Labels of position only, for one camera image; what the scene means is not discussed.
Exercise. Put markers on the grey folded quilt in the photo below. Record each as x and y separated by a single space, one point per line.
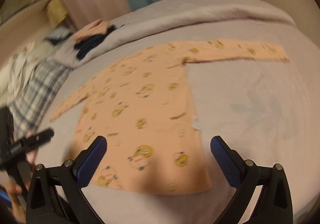
169 14

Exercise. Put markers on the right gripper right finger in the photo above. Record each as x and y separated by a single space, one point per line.
274 204

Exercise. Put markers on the left hand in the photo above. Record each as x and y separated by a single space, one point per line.
18 211

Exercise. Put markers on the yellow pleated lampshade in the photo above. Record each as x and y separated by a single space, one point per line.
56 12

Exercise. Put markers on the folded peach garment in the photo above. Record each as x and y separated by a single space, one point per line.
98 27

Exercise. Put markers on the striped folded cloth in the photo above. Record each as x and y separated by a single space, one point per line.
59 35

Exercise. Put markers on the peach cartoon print shirt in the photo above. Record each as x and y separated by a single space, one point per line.
142 105

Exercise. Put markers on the folded navy garment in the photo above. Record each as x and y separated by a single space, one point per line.
86 45

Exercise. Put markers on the white clothes pile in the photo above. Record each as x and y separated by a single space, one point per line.
21 67

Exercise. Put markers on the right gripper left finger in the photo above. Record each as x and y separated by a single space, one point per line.
55 194

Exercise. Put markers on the lavender bed sheet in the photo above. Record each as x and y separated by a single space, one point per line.
266 111

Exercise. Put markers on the plaid pillow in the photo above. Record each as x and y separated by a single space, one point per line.
29 108

